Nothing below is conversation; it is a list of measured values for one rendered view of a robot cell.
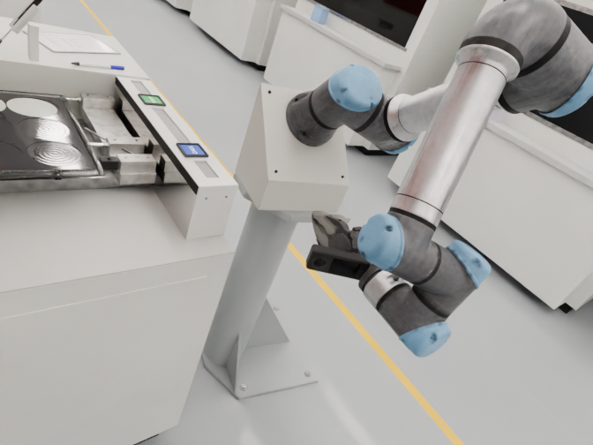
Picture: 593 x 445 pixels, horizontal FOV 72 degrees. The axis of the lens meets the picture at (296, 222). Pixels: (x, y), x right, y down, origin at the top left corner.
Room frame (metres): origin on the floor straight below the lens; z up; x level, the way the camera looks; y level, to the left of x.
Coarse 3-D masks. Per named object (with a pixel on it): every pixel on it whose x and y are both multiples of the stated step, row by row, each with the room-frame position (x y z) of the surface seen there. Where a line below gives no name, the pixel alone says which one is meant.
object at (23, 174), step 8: (0, 176) 0.56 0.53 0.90; (8, 176) 0.57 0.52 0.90; (16, 176) 0.58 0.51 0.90; (24, 176) 0.59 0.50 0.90; (32, 176) 0.60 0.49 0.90; (40, 176) 0.61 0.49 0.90; (48, 176) 0.62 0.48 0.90; (56, 176) 0.63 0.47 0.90; (64, 176) 0.64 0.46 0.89; (72, 176) 0.65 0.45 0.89; (80, 176) 0.66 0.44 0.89; (88, 176) 0.67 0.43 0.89; (96, 176) 0.68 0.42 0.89
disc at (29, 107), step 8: (8, 104) 0.79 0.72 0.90; (16, 104) 0.81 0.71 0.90; (24, 104) 0.82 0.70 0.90; (32, 104) 0.84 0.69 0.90; (40, 104) 0.85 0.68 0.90; (48, 104) 0.87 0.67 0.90; (24, 112) 0.79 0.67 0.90; (32, 112) 0.80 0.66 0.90; (40, 112) 0.82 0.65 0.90; (48, 112) 0.83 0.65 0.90
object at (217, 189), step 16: (128, 80) 1.06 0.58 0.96; (144, 80) 1.10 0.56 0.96; (160, 96) 1.04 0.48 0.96; (144, 112) 0.91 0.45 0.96; (160, 112) 0.95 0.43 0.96; (176, 112) 0.99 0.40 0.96; (160, 128) 0.86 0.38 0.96; (176, 128) 0.91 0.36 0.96; (192, 160) 0.78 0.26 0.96; (208, 160) 0.81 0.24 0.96; (192, 176) 0.72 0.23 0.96; (208, 176) 0.75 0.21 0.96; (224, 176) 0.77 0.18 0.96; (208, 192) 0.71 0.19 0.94; (224, 192) 0.74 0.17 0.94; (208, 208) 0.72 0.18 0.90; (224, 208) 0.75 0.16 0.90; (192, 224) 0.69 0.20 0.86; (208, 224) 0.72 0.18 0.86; (224, 224) 0.75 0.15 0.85
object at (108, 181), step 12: (0, 180) 0.60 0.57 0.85; (12, 180) 0.62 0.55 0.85; (24, 180) 0.63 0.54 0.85; (36, 180) 0.65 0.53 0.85; (48, 180) 0.66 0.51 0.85; (60, 180) 0.68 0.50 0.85; (72, 180) 0.70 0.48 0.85; (84, 180) 0.71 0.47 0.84; (96, 180) 0.73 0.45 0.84; (108, 180) 0.75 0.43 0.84; (0, 192) 0.60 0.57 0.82
